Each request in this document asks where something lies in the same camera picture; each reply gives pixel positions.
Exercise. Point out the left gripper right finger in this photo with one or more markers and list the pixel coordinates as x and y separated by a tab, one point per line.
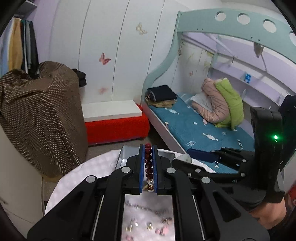
188	198

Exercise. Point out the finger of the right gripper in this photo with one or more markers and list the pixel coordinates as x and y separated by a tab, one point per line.
238	160
195	171

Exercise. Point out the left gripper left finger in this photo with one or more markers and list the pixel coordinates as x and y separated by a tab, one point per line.
107	197

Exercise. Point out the person's right hand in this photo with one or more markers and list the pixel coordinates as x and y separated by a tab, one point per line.
271	215

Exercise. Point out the teal bed mattress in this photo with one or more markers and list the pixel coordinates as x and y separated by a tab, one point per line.
190	131

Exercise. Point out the green blanket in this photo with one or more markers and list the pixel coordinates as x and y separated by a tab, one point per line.
234	103

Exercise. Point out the red upholstered bench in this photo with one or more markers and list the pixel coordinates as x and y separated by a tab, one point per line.
118	130

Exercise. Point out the folded tan clothes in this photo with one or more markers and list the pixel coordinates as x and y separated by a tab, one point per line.
161	104

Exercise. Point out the blue box on shelf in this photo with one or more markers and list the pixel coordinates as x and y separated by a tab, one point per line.
247	78

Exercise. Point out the white pillow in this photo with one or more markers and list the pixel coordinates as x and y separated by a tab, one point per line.
203	100

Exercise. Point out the folded dark clothes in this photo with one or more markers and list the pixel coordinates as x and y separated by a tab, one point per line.
160	93

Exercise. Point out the white foam board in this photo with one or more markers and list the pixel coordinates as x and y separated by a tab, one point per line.
110	110

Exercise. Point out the brown dotted cloth cover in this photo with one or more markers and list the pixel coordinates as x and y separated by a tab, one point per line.
43	118

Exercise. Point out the black garment behind cover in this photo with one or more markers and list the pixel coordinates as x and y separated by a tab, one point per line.
81	77

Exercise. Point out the pink butterfly sticker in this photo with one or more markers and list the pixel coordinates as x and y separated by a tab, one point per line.
103	60

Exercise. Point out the white wardrobe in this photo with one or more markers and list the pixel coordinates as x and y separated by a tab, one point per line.
82	30

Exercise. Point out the beige butterfly sticker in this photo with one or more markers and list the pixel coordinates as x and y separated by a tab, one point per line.
140	30

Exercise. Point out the hanging clothes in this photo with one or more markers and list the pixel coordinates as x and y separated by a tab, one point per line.
19	48

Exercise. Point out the mint green bed frame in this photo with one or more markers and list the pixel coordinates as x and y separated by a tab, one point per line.
245	25

